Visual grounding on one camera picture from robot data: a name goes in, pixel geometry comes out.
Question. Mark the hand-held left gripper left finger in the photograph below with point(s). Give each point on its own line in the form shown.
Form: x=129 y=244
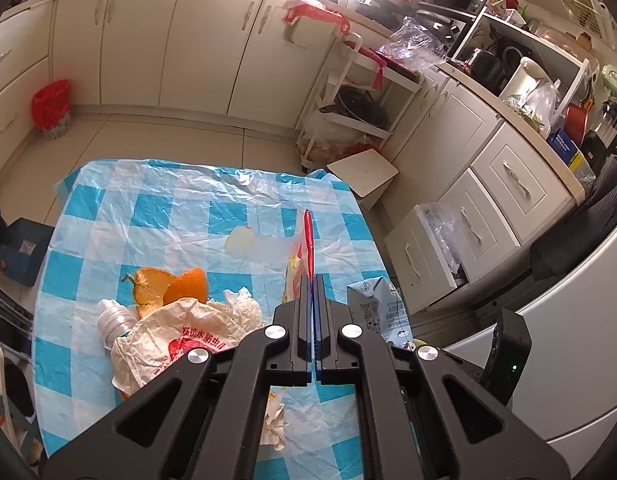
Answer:
x=305 y=320

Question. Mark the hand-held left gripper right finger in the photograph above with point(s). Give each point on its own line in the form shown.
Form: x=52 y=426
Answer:
x=323 y=320

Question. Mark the red-edged clear plastic bag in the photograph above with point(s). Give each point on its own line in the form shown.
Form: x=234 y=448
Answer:
x=308 y=240

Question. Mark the orange peel with stem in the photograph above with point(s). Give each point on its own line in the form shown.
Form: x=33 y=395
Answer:
x=186 y=287

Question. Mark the red-lined trash bin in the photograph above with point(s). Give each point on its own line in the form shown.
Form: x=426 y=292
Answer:
x=51 y=107

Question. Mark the white and blue milk carton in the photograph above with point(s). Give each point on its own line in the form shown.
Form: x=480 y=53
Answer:
x=376 y=310

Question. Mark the white crumpled tissue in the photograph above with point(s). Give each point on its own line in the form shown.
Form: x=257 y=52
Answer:
x=244 y=307
x=273 y=420

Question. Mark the white appliance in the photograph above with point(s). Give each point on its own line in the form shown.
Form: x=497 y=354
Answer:
x=563 y=320

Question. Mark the crumpled red-printed paper bag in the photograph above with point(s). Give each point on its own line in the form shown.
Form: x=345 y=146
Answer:
x=178 y=330

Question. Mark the clear plastic bags in drawer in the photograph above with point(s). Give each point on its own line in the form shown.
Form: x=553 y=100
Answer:
x=441 y=235

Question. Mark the white square stool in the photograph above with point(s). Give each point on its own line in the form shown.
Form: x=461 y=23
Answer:
x=363 y=170

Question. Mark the blue checkered plastic tablecloth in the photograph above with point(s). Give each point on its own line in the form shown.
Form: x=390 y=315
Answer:
x=153 y=220

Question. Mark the plastic bag of food scraps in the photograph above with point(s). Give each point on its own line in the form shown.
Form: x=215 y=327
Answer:
x=328 y=135

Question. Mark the white cabinet with drawers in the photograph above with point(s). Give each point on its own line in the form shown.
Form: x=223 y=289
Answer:
x=493 y=160

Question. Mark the blue box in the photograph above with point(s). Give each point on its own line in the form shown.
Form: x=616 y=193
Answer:
x=563 y=145

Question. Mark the black wok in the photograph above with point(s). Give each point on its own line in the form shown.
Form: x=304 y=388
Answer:
x=358 y=105

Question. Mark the black blender jug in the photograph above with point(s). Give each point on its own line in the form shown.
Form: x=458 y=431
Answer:
x=608 y=130

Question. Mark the clear bag of vegetables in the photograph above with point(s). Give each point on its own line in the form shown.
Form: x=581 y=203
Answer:
x=538 y=107

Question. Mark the white rolling rack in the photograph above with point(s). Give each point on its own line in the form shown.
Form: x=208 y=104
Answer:
x=358 y=67

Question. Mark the white electric kettle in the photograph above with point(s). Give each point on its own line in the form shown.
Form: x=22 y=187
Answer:
x=523 y=80

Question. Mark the black pot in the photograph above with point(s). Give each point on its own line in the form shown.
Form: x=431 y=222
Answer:
x=486 y=70

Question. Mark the crumpled clear plastic bag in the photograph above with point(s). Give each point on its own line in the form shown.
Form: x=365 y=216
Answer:
x=413 y=45

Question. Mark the blue dustpan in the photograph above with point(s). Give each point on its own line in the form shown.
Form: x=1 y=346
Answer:
x=21 y=252

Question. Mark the black cloth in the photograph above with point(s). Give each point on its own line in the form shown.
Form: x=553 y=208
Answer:
x=18 y=390

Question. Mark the white countertop shelf unit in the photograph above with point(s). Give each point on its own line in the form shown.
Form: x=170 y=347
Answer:
x=563 y=55

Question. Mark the red plastic bag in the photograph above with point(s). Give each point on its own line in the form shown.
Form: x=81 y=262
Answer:
x=308 y=7

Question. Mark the pale plastic chair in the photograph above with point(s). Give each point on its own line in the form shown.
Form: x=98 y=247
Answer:
x=16 y=440

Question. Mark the cream base cabinet run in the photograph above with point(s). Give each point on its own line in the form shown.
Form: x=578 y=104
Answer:
x=138 y=45

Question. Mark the black gas stove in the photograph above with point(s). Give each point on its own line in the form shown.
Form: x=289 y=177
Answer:
x=446 y=22

